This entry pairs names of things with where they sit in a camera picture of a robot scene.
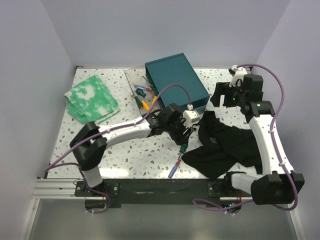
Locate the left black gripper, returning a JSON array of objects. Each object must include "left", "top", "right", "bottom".
[{"left": 165, "top": 115, "right": 194, "bottom": 146}]

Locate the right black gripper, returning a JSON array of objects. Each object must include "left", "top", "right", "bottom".
[{"left": 210, "top": 80, "right": 247, "bottom": 108}]

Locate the yellow screwdriver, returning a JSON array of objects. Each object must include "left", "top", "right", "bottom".
[
  {"left": 151, "top": 96, "right": 158, "bottom": 105},
  {"left": 141, "top": 100, "right": 150, "bottom": 111}
]

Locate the green stubby screwdriver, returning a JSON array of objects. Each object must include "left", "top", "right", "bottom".
[
  {"left": 135, "top": 88, "right": 147, "bottom": 98},
  {"left": 179, "top": 144, "right": 188, "bottom": 154}
]

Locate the transparent drawer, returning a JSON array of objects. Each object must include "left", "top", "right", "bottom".
[{"left": 124, "top": 65, "right": 162, "bottom": 115}]

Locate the green long screwdriver front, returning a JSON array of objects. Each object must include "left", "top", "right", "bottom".
[{"left": 142, "top": 75, "right": 158, "bottom": 95}]

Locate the teal drawer box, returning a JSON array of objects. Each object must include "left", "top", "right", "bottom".
[{"left": 144, "top": 53, "right": 210, "bottom": 114}]

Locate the blue red screwdriver front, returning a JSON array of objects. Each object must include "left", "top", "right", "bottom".
[{"left": 168, "top": 152, "right": 182, "bottom": 179}]

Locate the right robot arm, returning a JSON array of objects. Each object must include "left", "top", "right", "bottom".
[{"left": 210, "top": 74, "right": 305, "bottom": 207}]

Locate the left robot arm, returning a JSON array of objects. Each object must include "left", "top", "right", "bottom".
[{"left": 69, "top": 103, "right": 200, "bottom": 196}]

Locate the black cloth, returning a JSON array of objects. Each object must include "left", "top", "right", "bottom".
[{"left": 182, "top": 111, "right": 263, "bottom": 180}]

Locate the green white cloth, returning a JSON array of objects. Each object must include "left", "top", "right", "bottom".
[{"left": 64, "top": 75, "right": 120, "bottom": 124}]

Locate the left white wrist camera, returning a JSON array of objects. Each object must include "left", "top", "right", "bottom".
[{"left": 182, "top": 110, "right": 201, "bottom": 127}]

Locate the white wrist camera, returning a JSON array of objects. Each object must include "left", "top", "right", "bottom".
[
  {"left": 182, "top": 110, "right": 201, "bottom": 127},
  {"left": 228, "top": 65, "right": 248, "bottom": 87}
]

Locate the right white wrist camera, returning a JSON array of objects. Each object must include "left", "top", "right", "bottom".
[{"left": 228, "top": 65, "right": 248, "bottom": 87}]

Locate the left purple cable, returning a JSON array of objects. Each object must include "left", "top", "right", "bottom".
[{"left": 43, "top": 84, "right": 195, "bottom": 173}]

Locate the purple cable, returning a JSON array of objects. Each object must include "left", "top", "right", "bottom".
[
  {"left": 43, "top": 84, "right": 195, "bottom": 173},
  {"left": 192, "top": 63, "right": 300, "bottom": 212}
]

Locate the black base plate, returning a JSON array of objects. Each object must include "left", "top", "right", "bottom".
[{"left": 74, "top": 178, "right": 251, "bottom": 208}]

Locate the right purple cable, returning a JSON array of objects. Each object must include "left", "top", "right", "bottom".
[{"left": 192, "top": 63, "right": 300, "bottom": 212}]

